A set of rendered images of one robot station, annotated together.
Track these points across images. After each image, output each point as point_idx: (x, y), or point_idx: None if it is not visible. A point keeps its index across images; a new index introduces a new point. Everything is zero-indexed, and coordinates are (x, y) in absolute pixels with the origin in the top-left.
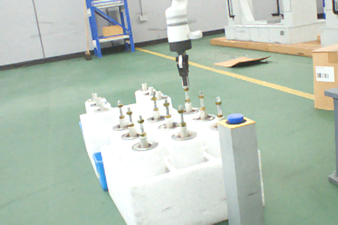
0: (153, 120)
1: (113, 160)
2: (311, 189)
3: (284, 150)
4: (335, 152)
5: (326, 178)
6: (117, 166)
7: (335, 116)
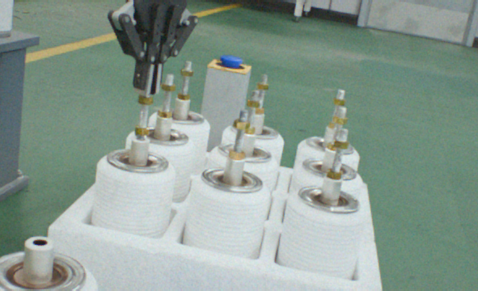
0: (251, 178)
1: (366, 237)
2: (34, 214)
3: None
4: None
5: None
6: (366, 221)
7: (3, 83)
